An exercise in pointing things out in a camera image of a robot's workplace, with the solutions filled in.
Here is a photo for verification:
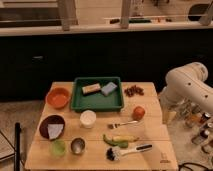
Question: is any orange plastic bowl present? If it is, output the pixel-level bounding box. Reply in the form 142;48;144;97
45;87;70;109

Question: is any black metal stand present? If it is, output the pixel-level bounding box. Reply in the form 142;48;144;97
0;123;23;171

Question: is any yellow corn cob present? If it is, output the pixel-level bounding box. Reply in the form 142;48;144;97
112;135;139;142

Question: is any grey folded cloth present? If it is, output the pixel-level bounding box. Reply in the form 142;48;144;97
48;124;63;140

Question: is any blue-grey sponge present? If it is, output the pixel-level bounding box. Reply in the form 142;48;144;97
101;82;117;96

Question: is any green chili pepper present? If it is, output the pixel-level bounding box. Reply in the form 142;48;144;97
103;134;129;148

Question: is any silver fork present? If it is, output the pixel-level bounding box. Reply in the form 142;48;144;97
107;120;139;129

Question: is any white paper cup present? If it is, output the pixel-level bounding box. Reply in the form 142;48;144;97
80;110;96;128

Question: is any black floor cable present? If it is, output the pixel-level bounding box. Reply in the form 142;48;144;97
177;161;213;171

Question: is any tan wooden block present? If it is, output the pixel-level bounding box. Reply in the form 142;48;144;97
82;83;101;95

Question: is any dark brown bowl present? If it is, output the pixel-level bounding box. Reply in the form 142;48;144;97
39;115;65;140

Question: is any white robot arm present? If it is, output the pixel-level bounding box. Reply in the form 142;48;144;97
159;62;213;124

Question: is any green plastic cup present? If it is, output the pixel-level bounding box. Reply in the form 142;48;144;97
51;139;66;157

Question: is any green plastic tray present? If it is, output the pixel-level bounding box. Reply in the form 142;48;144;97
70;77;124;112

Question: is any red apple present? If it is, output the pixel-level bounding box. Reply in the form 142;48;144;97
132;106;145;121

